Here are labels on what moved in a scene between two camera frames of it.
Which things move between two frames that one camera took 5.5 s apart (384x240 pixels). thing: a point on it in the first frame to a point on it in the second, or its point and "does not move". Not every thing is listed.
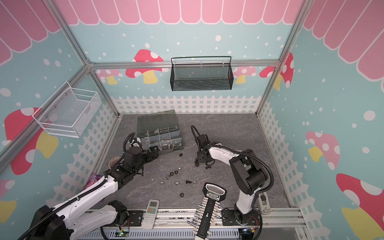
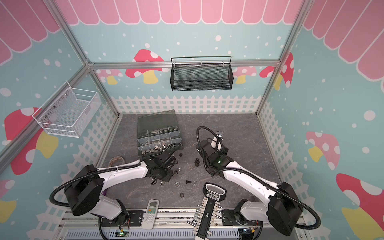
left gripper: x=155 y=153 to x=168 y=177
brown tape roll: x=113 y=161 does not move
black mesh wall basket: x=201 y=73 does not move
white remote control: x=150 y=214 does not move
